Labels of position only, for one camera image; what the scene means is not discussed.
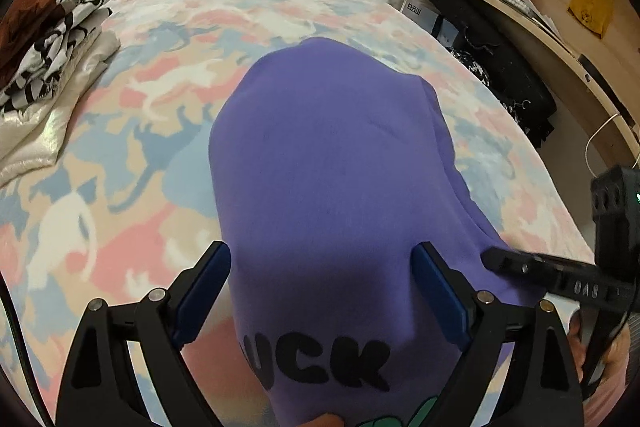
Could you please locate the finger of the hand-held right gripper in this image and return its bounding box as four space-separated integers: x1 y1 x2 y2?
480 247 563 292

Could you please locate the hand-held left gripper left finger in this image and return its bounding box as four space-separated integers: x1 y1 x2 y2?
55 241 232 427

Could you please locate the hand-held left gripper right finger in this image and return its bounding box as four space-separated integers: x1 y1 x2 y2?
411 241 586 427

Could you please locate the purple zip hoodie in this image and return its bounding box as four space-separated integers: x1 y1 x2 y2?
182 37 551 427

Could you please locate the person's right forearm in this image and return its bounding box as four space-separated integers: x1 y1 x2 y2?
585 359 640 427

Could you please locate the person's right hand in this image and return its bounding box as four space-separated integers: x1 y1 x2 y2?
569 314 633 375

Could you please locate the black bar on shelf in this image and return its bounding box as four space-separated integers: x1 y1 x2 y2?
577 53 637 128

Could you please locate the pastel animal print blanket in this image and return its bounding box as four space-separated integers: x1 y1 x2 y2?
0 0 598 427

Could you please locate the black and white speckled clothing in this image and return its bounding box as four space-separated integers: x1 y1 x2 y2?
446 46 532 128

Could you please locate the black bag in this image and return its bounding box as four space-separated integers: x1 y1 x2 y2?
424 0 558 148

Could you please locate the cream folded garment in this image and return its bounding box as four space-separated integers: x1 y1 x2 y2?
0 29 122 188

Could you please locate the yellow cloth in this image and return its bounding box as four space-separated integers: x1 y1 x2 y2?
567 0 616 40

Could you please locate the blue box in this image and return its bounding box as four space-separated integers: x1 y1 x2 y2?
434 14 469 51

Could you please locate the white printed box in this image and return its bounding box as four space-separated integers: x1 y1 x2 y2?
402 0 434 28

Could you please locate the black and white patterned garment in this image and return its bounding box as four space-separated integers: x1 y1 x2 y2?
0 0 113 115

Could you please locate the brown folded garment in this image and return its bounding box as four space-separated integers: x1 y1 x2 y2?
0 0 85 80

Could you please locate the white cable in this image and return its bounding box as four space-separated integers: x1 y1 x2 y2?
584 111 627 178

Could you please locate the black cable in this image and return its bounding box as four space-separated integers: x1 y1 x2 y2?
0 274 57 427

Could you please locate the white bead string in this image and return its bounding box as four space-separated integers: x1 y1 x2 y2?
486 0 532 16

